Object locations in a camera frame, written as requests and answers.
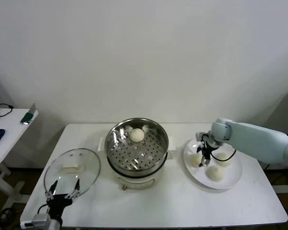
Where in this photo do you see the black floor cable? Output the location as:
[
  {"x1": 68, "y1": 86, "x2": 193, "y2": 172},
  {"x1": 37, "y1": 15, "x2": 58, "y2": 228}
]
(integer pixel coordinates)
[{"x1": 0, "y1": 207, "x2": 17, "y2": 226}]

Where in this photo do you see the white round plate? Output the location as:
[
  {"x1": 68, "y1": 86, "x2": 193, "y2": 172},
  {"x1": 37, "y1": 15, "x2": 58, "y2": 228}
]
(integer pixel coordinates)
[{"x1": 183, "y1": 137, "x2": 243, "y2": 190}]

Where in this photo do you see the white electric cooker base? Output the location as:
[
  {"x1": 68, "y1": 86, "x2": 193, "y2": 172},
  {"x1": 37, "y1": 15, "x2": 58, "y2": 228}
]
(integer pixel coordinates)
[{"x1": 107, "y1": 150, "x2": 175, "y2": 192}]

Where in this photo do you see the steel steamer basket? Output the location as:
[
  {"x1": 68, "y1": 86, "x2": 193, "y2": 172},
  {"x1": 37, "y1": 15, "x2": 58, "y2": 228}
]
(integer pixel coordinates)
[{"x1": 97, "y1": 117, "x2": 178, "y2": 177}]

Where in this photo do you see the green handheld device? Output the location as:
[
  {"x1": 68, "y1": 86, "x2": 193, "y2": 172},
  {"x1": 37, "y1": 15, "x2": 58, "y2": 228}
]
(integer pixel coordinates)
[{"x1": 20, "y1": 103, "x2": 36, "y2": 126}]

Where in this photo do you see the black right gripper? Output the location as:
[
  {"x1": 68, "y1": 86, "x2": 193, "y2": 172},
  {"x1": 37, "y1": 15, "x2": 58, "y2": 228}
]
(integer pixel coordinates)
[{"x1": 195, "y1": 133, "x2": 219, "y2": 168}]

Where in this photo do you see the white side table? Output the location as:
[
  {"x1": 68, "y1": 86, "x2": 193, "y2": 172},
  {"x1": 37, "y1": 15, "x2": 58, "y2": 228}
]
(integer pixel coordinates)
[{"x1": 0, "y1": 108, "x2": 39, "y2": 211}]

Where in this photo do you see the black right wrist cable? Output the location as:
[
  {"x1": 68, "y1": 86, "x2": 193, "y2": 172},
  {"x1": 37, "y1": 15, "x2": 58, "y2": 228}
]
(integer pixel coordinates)
[{"x1": 211, "y1": 148, "x2": 237, "y2": 164}]

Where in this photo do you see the white steamed baozi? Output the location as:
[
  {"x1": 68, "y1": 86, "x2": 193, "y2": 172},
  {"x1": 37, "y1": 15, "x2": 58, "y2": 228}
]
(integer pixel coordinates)
[
  {"x1": 207, "y1": 166, "x2": 225, "y2": 182},
  {"x1": 216, "y1": 153, "x2": 232, "y2": 168},
  {"x1": 130, "y1": 128, "x2": 145, "y2": 143},
  {"x1": 190, "y1": 154, "x2": 204, "y2": 168}
]

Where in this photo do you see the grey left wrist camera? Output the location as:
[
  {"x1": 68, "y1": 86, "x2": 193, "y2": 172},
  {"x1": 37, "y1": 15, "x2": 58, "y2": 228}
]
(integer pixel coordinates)
[{"x1": 20, "y1": 214, "x2": 51, "y2": 228}]

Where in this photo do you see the glass lid with cream handle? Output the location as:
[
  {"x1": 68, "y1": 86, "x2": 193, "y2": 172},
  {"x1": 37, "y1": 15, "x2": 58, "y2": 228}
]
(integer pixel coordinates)
[{"x1": 43, "y1": 148, "x2": 101, "y2": 199}]

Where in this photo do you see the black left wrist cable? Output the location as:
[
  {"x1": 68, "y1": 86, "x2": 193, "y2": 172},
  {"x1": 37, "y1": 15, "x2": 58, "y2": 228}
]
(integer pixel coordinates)
[{"x1": 37, "y1": 203, "x2": 50, "y2": 215}]

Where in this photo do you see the black cable with plug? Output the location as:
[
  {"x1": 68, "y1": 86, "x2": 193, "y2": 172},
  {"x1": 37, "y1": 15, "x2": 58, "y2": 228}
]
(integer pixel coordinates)
[{"x1": 0, "y1": 103, "x2": 14, "y2": 118}]

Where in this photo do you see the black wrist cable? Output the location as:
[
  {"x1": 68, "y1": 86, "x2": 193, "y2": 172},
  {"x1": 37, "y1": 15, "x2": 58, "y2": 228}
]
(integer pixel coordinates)
[
  {"x1": 37, "y1": 203, "x2": 50, "y2": 215},
  {"x1": 211, "y1": 148, "x2": 237, "y2": 164}
]

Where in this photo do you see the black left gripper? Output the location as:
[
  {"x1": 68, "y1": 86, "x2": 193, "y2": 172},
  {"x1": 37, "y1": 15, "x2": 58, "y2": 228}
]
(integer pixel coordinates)
[{"x1": 45, "y1": 178, "x2": 82, "y2": 220}]

